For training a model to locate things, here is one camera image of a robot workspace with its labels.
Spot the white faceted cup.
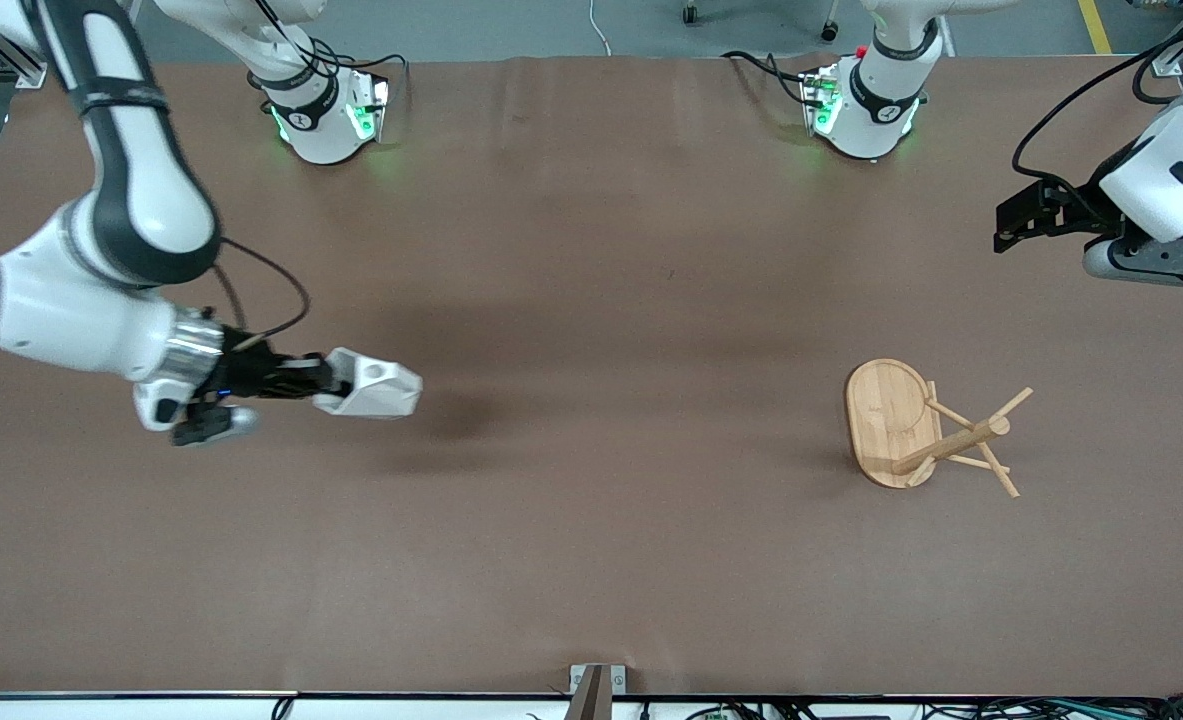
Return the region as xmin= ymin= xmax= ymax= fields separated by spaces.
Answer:
xmin=313 ymin=347 xmax=423 ymax=420

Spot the wooden cup rack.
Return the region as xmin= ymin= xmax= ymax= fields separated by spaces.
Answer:
xmin=845 ymin=358 xmax=1035 ymax=499

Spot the brown table cover sheet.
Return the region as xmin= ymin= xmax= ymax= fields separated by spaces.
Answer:
xmin=0 ymin=55 xmax=1183 ymax=698

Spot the black arm cable with connector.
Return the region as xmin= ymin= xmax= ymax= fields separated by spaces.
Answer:
xmin=1131 ymin=20 xmax=1183 ymax=106

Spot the black base cable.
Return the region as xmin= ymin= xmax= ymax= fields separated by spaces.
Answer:
xmin=251 ymin=0 xmax=410 ymax=111
xmin=721 ymin=50 xmax=822 ymax=107

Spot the metal table bracket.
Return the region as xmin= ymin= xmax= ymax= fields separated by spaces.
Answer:
xmin=568 ymin=663 xmax=628 ymax=720

